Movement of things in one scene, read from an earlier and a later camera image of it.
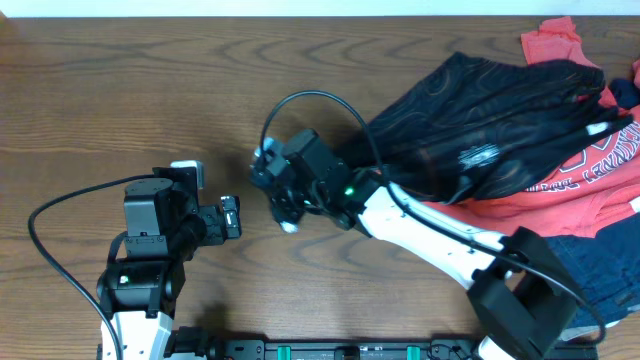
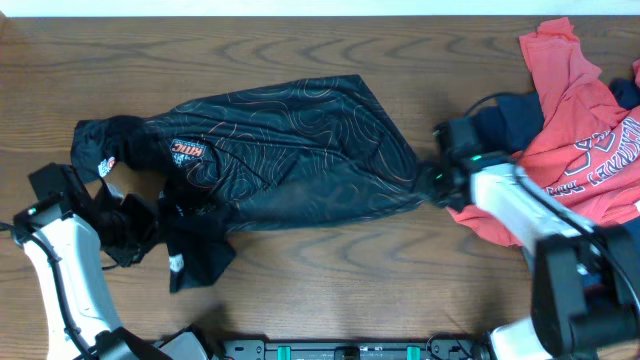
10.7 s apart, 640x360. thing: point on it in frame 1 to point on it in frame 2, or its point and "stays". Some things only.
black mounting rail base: [326, 349] stays
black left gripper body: [214, 233] to [128, 231]
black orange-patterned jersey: [486, 124] to [249, 160]
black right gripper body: [310, 196] to [435, 184]
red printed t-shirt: [594, 193] stays
